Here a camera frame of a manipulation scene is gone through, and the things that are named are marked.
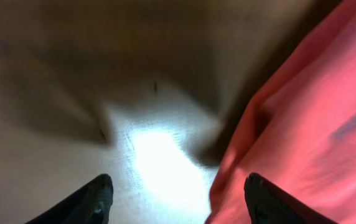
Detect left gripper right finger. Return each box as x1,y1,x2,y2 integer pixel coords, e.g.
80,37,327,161
244,173,335,224

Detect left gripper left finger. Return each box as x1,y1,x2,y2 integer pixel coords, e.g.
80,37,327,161
27,174,113,224

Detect red soccer t-shirt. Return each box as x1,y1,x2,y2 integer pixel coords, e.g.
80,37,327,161
207,1,356,223

